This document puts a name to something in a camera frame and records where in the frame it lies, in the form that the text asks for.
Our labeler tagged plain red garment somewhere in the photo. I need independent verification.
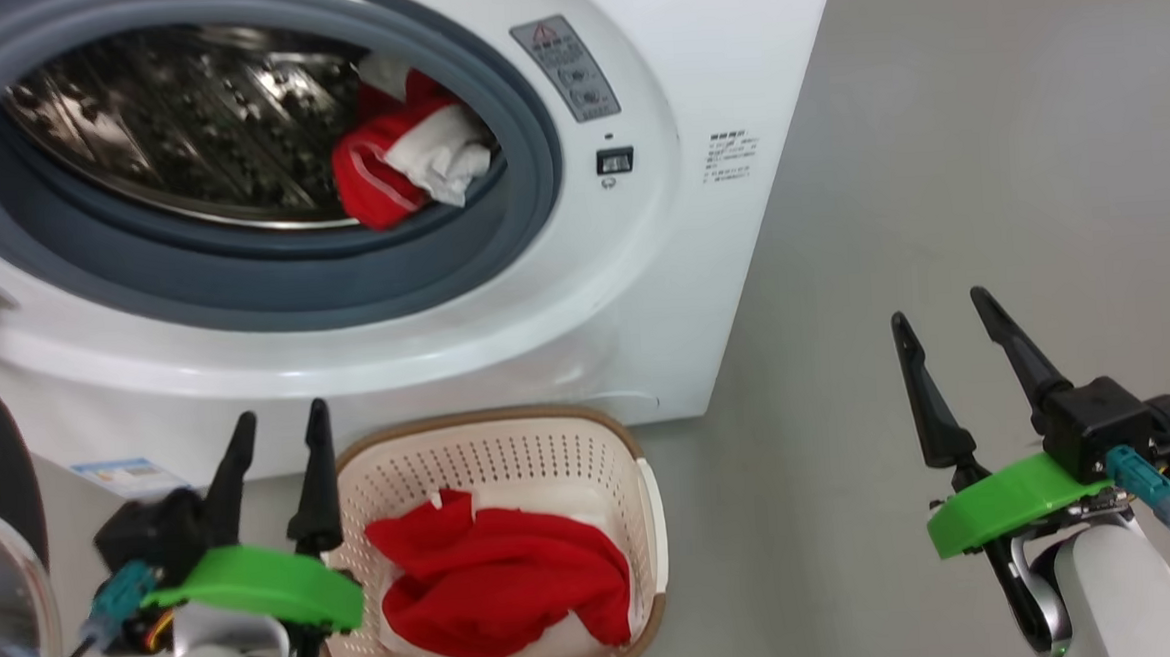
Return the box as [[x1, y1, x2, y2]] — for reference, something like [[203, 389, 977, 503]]
[[362, 480, 636, 657]]

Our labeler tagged red and white garment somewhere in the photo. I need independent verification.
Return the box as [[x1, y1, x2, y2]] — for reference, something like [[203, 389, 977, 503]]
[[325, 48, 502, 233]]

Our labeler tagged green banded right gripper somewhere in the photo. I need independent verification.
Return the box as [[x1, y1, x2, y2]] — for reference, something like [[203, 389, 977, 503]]
[[889, 278, 1138, 561]]

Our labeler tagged steel washer drum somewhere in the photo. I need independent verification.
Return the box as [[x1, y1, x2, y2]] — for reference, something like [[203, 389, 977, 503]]
[[0, 16, 385, 246]]

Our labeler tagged blue energy label sticker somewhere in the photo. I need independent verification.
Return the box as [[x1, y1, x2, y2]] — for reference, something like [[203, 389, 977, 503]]
[[69, 454, 190, 501]]

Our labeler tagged grey rubber door gasket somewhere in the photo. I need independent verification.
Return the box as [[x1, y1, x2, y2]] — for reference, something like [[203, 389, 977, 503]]
[[0, 0, 573, 348]]

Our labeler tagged grey warning sticker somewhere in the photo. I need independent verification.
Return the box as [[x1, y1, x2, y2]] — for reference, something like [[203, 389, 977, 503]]
[[510, 11, 623, 127]]

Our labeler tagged cream perforated laundry basket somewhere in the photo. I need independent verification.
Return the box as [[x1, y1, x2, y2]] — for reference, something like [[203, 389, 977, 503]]
[[307, 399, 674, 657]]

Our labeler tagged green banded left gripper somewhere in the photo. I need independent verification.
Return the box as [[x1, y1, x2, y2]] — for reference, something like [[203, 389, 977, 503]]
[[131, 397, 367, 643]]

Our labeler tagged white front-load washing machine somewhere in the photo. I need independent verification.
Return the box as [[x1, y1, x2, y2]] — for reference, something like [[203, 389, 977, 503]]
[[0, 0, 865, 502]]

